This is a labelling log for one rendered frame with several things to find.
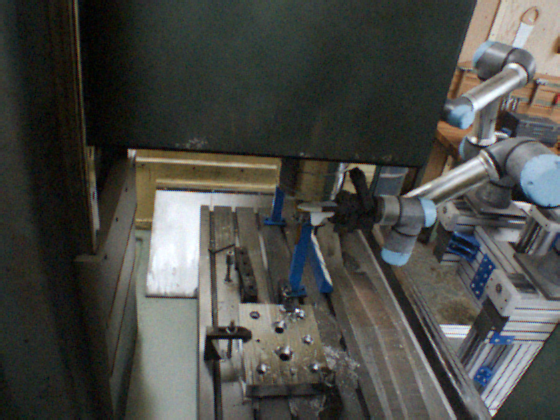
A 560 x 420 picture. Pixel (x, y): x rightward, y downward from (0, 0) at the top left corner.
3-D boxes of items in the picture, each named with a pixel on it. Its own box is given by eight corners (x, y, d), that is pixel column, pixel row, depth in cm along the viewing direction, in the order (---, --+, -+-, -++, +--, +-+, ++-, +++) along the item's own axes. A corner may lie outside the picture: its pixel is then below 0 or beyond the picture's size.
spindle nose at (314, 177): (268, 168, 105) (275, 122, 99) (330, 170, 109) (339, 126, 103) (281, 202, 92) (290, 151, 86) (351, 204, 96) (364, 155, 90)
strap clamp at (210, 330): (247, 351, 126) (253, 316, 119) (248, 360, 124) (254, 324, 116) (203, 351, 124) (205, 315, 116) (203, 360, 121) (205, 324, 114)
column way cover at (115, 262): (141, 291, 141) (136, 150, 115) (119, 423, 101) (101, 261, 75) (126, 291, 140) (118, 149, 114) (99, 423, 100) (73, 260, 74)
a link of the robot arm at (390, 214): (402, 205, 103) (390, 189, 110) (385, 204, 102) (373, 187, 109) (393, 231, 107) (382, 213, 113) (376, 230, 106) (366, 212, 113)
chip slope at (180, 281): (323, 235, 236) (333, 194, 223) (361, 333, 177) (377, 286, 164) (156, 229, 219) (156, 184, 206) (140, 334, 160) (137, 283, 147)
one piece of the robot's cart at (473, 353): (467, 358, 205) (546, 213, 162) (479, 381, 194) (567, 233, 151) (451, 358, 204) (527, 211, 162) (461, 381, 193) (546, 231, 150)
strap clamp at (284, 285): (283, 303, 146) (290, 269, 139) (290, 332, 135) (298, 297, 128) (274, 303, 146) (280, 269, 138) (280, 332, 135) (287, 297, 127)
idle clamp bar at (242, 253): (245, 259, 164) (247, 246, 161) (258, 309, 142) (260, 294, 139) (232, 260, 163) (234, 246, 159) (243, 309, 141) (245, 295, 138)
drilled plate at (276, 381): (308, 315, 137) (311, 304, 135) (329, 393, 113) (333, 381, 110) (236, 315, 133) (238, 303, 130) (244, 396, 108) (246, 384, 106)
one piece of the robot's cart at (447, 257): (499, 256, 200) (507, 241, 196) (509, 269, 191) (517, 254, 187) (431, 250, 196) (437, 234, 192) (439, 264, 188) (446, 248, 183)
